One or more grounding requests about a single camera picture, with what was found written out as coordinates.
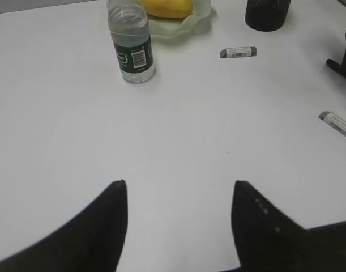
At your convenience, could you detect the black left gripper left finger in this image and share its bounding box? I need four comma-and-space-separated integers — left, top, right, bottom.
0, 180, 127, 271

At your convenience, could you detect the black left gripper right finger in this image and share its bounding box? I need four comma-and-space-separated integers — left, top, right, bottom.
231, 180, 346, 271

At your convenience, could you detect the yellow mango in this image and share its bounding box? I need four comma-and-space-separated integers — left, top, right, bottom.
140, 0, 193, 19

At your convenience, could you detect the clear water bottle green label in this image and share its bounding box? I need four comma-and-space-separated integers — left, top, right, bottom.
107, 0, 155, 83

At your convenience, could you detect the grey eraser front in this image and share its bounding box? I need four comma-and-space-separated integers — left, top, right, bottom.
319, 111, 346, 137

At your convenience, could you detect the black mesh pen holder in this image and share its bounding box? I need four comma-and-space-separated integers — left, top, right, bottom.
245, 0, 291, 32

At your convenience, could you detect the grey eraser near holder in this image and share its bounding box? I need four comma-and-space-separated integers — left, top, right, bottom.
220, 46, 257, 59

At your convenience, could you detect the pale green wavy plate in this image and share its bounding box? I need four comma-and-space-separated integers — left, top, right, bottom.
148, 0, 212, 38

